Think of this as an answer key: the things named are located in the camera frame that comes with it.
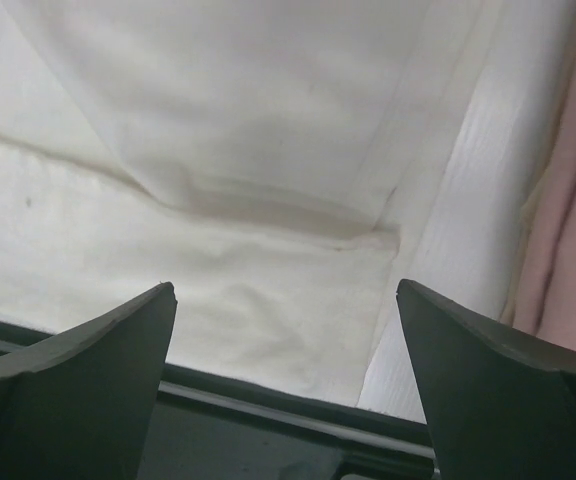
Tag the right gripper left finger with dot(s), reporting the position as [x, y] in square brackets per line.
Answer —
[78, 405]

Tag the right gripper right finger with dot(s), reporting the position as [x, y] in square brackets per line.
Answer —
[499, 403]

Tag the cream white t shirt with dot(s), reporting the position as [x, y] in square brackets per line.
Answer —
[273, 160]

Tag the folded pink t shirt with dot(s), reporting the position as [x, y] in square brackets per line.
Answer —
[541, 299]

